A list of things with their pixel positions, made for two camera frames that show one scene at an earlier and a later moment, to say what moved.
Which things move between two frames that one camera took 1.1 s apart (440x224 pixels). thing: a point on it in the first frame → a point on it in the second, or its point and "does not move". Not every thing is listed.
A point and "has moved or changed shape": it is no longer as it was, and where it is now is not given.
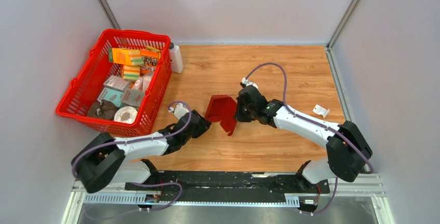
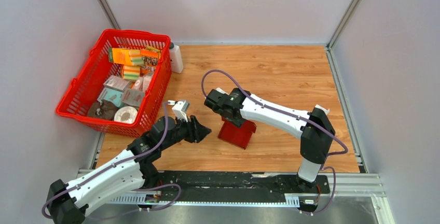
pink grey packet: [132, 97] does not move
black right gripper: [240, 117] → [238, 122]
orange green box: [119, 56] does not move
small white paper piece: [321, 110] does not move
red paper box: [222, 108] has moved or changed shape
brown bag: [103, 109] does not move
